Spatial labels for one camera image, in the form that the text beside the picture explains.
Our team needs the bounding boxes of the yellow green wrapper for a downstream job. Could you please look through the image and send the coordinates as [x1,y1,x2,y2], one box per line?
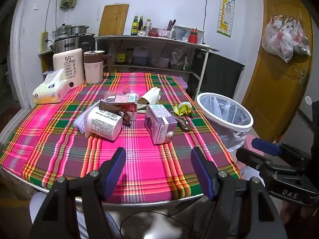
[173,101,192,116]

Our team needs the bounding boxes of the white foam fruit net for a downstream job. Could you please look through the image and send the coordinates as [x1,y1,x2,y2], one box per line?
[74,110,87,134]

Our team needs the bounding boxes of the white paper cup container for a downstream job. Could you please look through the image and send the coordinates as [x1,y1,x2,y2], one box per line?
[84,106,123,141]

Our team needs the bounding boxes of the purple milk carton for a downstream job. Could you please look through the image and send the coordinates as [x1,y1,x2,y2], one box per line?
[144,104,177,145]

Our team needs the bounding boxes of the brown snack wrapper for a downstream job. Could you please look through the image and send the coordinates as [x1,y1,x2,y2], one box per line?
[99,100,131,127]

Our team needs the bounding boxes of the white paper bag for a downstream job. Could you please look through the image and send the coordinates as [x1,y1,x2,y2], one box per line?
[138,87,160,104]

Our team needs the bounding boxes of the red strawberry milk carton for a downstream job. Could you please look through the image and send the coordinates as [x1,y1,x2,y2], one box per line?
[107,93,138,121]

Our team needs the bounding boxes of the clear plastic cup red rim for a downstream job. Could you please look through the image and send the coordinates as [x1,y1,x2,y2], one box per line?
[102,90,118,103]

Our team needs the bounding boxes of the white trash bin with liner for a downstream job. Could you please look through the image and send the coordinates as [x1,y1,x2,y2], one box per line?
[195,92,254,152]

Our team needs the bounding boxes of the metal kitchen shelf counter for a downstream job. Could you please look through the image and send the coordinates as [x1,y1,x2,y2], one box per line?
[96,35,219,99]

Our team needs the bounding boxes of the person's right hand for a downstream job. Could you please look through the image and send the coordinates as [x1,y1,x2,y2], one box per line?
[280,201,318,224]

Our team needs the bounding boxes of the wooden door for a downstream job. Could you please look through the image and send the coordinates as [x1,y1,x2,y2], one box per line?
[242,0,314,142]

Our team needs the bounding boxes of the black cabinet panel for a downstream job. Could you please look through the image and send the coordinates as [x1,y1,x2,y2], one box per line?
[186,49,245,99]

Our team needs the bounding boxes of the pink lidded storage bin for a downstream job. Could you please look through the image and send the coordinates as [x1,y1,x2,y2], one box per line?
[172,75,188,90]

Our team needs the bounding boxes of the plastic bags hanging on door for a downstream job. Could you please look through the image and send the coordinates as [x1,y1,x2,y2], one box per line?
[261,15,311,63]

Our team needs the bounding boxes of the pink plaid tablecloth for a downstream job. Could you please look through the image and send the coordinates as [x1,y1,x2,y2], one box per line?
[1,73,241,203]

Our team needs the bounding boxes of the tissue pack yellow white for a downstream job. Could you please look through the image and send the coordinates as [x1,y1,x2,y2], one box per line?
[32,69,70,105]

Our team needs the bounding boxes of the red thermos bottle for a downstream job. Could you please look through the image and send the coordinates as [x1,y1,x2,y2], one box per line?
[188,29,198,44]

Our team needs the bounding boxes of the clear plastic storage box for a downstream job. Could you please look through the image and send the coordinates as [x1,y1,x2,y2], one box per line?
[171,25,204,43]

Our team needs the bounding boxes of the giraffe height chart poster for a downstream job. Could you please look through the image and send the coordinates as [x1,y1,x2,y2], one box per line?
[217,0,235,38]

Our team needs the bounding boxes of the white 55 degree water dispenser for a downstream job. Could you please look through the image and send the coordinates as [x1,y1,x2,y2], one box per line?
[52,48,85,88]

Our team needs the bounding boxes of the pink utensil holder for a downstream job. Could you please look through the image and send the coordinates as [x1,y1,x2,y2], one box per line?
[158,29,171,39]

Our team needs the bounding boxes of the pink brown jug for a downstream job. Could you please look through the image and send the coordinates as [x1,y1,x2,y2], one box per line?
[83,50,112,84]

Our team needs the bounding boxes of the clear bottle yellow cap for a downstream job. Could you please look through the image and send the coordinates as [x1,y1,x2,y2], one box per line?
[144,18,151,36]

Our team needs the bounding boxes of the stainless electric kettle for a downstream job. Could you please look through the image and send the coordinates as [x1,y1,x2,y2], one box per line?
[50,33,96,53]

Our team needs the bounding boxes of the dark soy sauce bottle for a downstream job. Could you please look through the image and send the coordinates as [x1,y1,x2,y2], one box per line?
[138,16,143,31]

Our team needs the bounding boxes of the green oil bottle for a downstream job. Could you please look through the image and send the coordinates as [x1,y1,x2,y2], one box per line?
[131,16,138,36]

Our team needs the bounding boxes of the yellow power strip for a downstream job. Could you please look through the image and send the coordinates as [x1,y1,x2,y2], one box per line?
[40,31,48,52]

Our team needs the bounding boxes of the steel pots on stove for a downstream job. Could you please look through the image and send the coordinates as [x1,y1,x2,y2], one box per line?
[53,23,89,39]

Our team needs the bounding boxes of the wooden cutting board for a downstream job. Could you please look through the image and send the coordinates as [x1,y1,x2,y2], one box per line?
[98,4,129,36]

